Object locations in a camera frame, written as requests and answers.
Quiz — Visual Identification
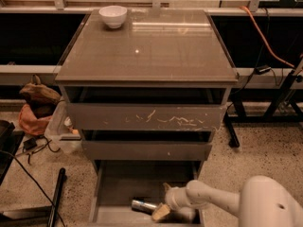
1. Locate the grey bottom drawer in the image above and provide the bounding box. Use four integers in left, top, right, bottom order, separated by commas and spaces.
88, 161, 204, 227

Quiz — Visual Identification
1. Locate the brown cloth bag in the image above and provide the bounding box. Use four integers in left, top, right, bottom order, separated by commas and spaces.
19, 75, 61, 118

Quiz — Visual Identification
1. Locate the black power adapter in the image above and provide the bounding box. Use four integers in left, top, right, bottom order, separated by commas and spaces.
24, 138, 37, 150

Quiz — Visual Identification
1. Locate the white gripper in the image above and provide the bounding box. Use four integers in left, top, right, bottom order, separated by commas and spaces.
151, 183, 189, 221

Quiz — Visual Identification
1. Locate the clear plastic container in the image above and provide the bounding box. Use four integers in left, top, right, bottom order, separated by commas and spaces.
45, 101, 81, 154

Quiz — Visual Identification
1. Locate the black metal leg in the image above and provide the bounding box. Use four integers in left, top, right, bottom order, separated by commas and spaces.
47, 167, 66, 227

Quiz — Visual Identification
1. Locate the silver redbull can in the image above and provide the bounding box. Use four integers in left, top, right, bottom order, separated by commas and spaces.
131, 200, 157, 215

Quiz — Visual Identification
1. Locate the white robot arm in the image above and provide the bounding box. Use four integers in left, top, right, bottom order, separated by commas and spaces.
151, 175, 303, 227

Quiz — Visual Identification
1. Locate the grey top drawer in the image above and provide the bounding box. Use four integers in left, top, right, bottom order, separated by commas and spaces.
67, 102, 226, 131

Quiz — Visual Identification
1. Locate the black table frame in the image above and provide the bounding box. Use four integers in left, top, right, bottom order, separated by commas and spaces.
223, 59, 303, 148

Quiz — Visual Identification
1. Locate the orange cloth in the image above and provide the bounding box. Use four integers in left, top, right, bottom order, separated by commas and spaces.
18, 104, 51, 136

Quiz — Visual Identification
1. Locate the grey drawer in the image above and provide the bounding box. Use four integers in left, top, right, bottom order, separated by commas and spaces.
88, 161, 204, 227
67, 102, 226, 131
82, 131, 213, 161

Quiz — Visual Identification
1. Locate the grey middle drawer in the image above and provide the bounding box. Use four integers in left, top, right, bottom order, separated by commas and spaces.
82, 131, 213, 161

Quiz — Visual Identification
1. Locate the black box left edge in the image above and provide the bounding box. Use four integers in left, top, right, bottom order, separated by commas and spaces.
0, 120, 25, 184

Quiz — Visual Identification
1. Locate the black floor cable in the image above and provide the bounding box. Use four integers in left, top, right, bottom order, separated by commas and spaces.
0, 149, 67, 227

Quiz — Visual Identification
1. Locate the grey drawer cabinet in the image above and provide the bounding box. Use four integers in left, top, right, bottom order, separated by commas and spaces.
54, 9, 239, 227

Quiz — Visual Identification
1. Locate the white ceramic bowl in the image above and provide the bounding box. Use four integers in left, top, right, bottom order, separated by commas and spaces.
98, 6, 127, 28

